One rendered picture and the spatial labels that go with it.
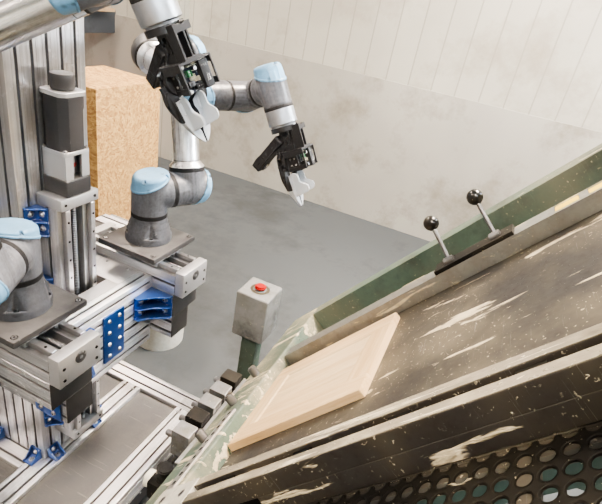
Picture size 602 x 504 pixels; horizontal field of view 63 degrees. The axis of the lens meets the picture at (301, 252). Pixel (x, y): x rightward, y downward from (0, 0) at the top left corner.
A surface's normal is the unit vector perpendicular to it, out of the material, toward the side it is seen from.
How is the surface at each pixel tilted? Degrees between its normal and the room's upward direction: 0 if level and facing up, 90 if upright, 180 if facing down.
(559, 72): 90
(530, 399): 90
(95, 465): 0
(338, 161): 90
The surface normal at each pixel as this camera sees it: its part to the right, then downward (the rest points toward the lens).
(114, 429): 0.18, -0.87
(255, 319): -0.39, 0.37
